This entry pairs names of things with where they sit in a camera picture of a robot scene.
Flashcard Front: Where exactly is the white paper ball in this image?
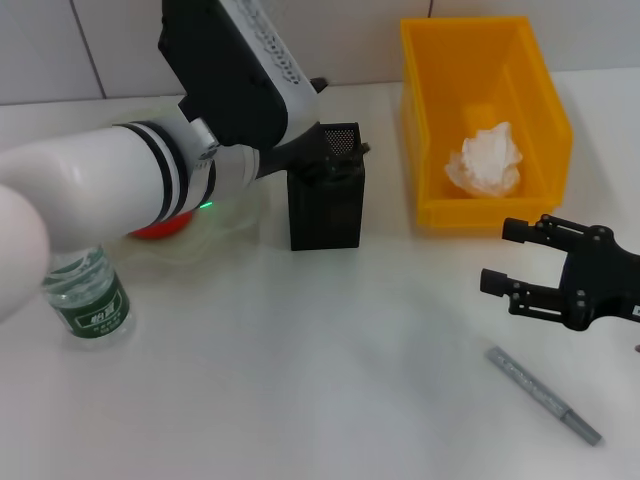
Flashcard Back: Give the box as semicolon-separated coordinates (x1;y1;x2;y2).
443;121;525;199

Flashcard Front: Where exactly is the orange fruit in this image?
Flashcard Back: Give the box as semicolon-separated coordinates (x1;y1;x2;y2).
126;208;195;242

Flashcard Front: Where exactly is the black mesh pen holder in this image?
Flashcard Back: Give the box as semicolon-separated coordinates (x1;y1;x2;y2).
287;121;368;252

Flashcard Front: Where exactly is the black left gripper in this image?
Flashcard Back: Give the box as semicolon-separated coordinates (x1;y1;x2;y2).
255;121;372;190

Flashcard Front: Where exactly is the translucent glass fruit plate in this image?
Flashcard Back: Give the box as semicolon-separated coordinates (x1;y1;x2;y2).
104;189;274;281

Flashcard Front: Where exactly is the clear green-label water bottle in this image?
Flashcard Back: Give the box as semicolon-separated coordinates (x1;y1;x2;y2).
40;243;136;351

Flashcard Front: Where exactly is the yellow plastic bin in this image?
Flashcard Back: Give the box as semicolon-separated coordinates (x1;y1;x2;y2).
398;15;574;229

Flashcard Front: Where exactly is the grey glitter pen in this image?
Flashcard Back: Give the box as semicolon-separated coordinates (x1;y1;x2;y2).
483;346;603;445

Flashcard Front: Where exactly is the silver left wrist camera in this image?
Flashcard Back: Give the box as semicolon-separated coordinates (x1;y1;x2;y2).
157;0;322;151

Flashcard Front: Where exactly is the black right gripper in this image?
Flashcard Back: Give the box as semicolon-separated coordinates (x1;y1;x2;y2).
478;213;640;333

